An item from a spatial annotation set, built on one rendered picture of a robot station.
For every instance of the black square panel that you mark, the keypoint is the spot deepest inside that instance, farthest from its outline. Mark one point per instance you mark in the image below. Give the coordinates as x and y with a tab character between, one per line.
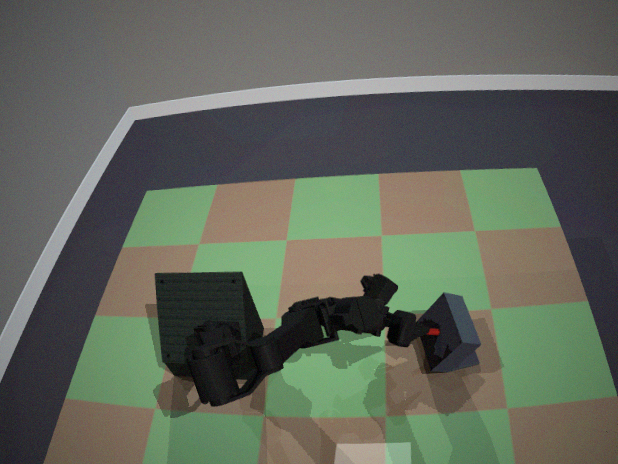
455	346

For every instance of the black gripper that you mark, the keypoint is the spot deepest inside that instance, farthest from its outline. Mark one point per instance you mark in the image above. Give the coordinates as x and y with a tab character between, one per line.
402	327

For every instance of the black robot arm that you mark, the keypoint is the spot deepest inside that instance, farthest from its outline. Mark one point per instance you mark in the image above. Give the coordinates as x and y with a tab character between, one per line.
219	341

